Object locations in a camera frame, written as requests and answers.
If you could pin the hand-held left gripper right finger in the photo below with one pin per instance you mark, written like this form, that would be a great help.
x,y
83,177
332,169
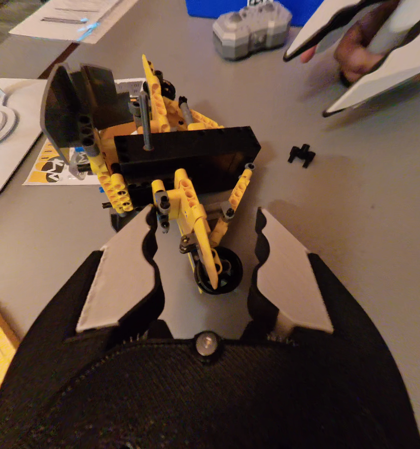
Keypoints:
x,y
290,280

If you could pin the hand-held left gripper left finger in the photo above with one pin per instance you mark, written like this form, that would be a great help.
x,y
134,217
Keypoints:
x,y
122,277

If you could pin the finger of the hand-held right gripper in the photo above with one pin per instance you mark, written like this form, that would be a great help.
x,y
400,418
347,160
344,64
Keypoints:
x,y
399,73
322,24

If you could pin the small black connector piece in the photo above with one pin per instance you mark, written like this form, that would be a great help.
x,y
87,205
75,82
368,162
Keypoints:
x,y
301,156

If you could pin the yellow building block vehicle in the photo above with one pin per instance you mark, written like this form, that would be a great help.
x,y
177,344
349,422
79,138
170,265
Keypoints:
x,y
182,154

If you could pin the dark grey axle rod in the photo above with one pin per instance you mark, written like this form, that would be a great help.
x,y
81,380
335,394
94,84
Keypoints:
x,y
146,122

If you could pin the person's right hand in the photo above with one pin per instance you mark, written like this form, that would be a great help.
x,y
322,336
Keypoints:
x,y
357,45

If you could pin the white coded tag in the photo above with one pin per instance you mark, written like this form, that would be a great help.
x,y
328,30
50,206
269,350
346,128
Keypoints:
x,y
261,2

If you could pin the grey block remote controller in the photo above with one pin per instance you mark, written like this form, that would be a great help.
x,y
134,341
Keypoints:
x,y
248,31

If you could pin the blue plastic bin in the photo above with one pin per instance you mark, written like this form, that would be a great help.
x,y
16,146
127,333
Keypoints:
x,y
203,8

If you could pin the yellow grey sticker sheet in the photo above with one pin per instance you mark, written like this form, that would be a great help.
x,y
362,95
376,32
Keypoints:
x,y
45,172

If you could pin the white stand base board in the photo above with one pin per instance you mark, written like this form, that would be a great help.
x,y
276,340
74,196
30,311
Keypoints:
x,y
17,140

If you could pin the white printed paper sheet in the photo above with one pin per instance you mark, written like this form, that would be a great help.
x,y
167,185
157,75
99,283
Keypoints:
x,y
66,21

